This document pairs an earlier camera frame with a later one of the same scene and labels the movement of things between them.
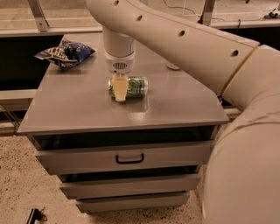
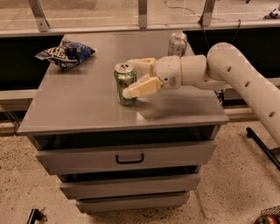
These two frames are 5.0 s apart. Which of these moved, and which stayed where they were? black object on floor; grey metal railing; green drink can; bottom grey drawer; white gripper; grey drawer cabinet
Moved: white gripper; green drink can
Stayed: grey metal railing; grey drawer cabinet; black object on floor; bottom grey drawer
